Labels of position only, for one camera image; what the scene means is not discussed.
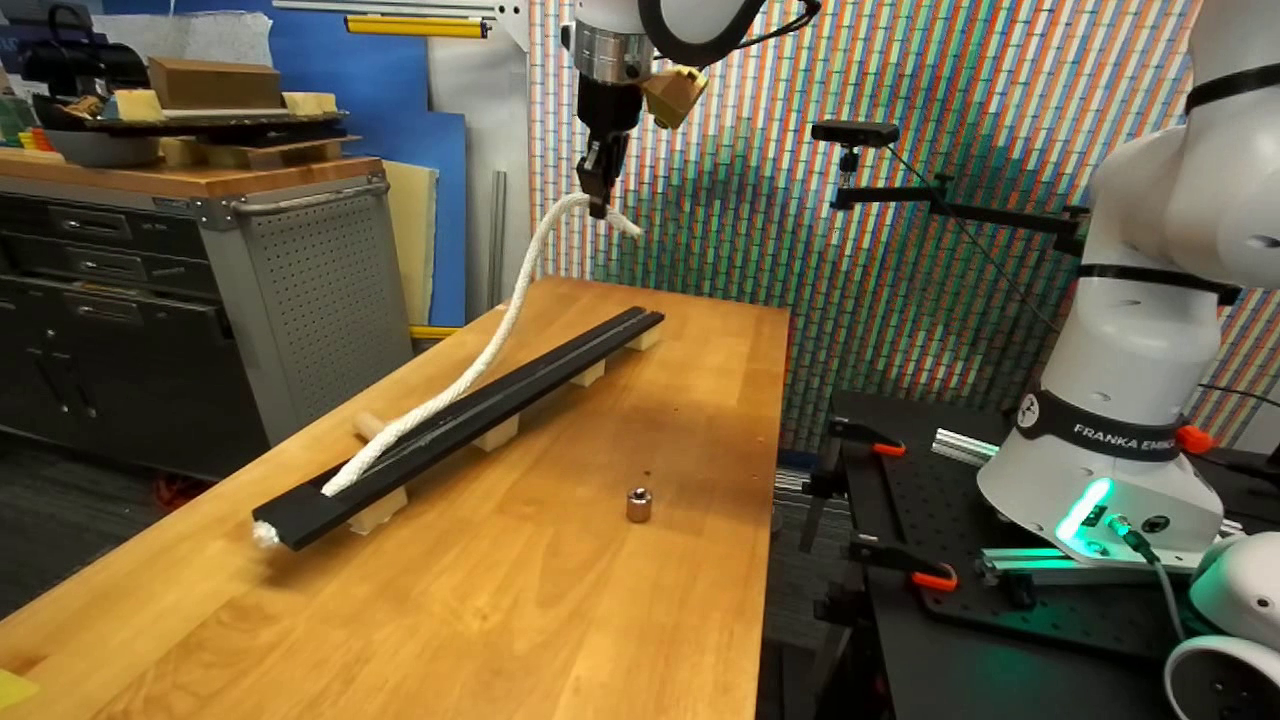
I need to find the brown wooden box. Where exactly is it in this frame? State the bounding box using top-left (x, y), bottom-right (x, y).
top-left (140, 55), bottom-right (291, 115)

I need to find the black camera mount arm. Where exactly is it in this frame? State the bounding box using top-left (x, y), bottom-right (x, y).
top-left (823, 138), bottom-right (1095, 260)

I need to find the black robot table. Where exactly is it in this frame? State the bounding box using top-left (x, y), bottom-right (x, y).
top-left (760, 387), bottom-right (1280, 720)

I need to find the wooden plank stack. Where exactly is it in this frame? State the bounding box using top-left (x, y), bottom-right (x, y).
top-left (156, 132), bottom-right (363, 176)

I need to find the beige panel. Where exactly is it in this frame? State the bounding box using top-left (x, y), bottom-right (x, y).
top-left (381, 156), bottom-right (442, 331)

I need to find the blue panel board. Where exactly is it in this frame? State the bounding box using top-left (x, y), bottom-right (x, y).
top-left (97, 0), bottom-right (471, 331)

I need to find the white foam board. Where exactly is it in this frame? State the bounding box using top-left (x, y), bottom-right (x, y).
top-left (421, 33), bottom-right (537, 290)

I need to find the white box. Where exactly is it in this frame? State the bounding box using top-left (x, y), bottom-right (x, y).
top-left (88, 9), bottom-right (280, 73)

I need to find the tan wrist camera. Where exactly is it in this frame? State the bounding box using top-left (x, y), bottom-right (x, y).
top-left (638, 62), bottom-right (710, 137)

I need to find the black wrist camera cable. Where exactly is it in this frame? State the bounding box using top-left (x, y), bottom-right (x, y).
top-left (722, 0), bottom-right (823, 55)

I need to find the green cable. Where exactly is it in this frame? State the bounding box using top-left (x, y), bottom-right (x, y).
top-left (1114, 518), bottom-right (1191, 649)

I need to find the grey perforated metal cabinet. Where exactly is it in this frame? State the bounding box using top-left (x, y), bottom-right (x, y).
top-left (0, 156), bottom-right (421, 489)

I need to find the black flat tray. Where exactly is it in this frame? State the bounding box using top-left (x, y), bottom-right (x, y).
top-left (34, 112), bottom-right (357, 151)

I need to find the white braided rope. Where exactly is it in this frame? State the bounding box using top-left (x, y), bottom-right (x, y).
top-left (317, 186), bottom-right (647, 505)

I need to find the orange round knob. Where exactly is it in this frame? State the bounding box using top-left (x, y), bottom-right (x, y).
top-left (1172, 417), bottom-right (1219, 461)

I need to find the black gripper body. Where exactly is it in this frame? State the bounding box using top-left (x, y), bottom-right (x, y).
top-left (574, 74), bottom-right (638, 171)

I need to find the black equipment pile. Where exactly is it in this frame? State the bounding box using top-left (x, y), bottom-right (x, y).
top-left (15, 0), bottom-right (150, 101)

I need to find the long black rail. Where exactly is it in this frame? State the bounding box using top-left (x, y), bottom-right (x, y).
top-left (250, 302), bottom-right (666, 554)

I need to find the silver aluminium bar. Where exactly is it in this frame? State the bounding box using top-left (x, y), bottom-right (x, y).
top-left (928, 423), bottom-right (1007, 466)

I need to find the yellow bar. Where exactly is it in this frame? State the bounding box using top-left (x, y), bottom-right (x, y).
top-left (341, 13), bottom-right (490, 44)

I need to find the beige foam slab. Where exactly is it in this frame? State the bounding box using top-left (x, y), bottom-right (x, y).
top-left (100, 84), bottom-right (343, 126)

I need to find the orange handled clamp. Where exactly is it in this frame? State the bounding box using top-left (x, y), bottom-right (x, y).
top-left (843, 529), bottom-right (962, 600)
top-left (821, 413), bottom-right (916, 466)

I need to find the striped colourful backdrop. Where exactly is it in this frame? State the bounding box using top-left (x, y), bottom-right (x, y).
top-left (520, 0), bottom-right (1280, 461)

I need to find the green lit metal bar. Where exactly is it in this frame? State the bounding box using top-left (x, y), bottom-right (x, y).
top-left (981, 538), bottom-right (1111, 581)

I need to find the black exterior camera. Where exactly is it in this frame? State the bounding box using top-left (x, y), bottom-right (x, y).
top-left (807, 115), bottom-right (905, 151)

